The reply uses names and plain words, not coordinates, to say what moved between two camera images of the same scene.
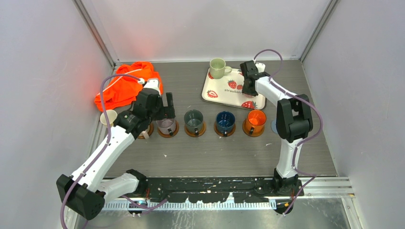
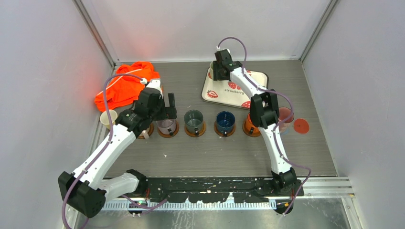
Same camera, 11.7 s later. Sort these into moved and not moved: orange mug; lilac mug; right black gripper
Moved: right black gripper
Not moved: orange mug; lilac mug
